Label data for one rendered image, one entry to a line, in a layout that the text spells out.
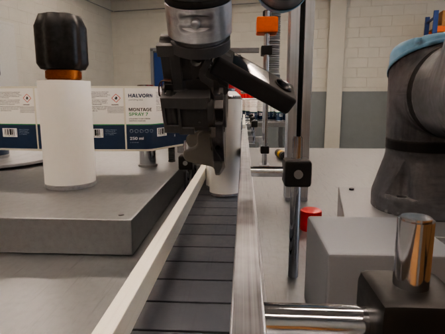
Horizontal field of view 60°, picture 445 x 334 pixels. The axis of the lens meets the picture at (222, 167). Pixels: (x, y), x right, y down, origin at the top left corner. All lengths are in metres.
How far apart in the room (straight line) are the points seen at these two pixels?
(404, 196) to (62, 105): 0.55
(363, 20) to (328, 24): 0.65
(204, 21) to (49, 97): 0.35
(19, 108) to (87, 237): 0.52
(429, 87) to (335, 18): 7.88
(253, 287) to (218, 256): 0.24
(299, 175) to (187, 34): 0.20
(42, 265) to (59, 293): 0.09
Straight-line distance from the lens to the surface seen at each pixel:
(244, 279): 0.17
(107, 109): 0.92
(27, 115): 1.00
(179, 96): 0.49
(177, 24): 0.45
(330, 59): 8.24
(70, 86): 0.71
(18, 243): 0.60
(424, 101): 0.49
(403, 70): 0.57
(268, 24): 0.81
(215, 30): 0.45
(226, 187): 0.62
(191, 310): 0.31
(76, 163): 0.72
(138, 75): 9.24
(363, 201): 0.63
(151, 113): 0.91
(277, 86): 0.50
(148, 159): 0.92
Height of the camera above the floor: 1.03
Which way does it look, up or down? 10 degrees down
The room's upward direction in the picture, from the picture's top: straight up
